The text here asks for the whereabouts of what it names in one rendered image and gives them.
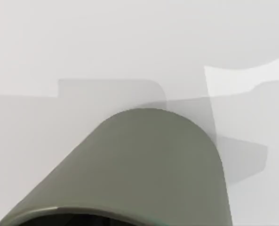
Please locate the grey-green cup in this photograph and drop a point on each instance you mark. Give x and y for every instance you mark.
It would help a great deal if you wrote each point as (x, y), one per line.
(141, 160)

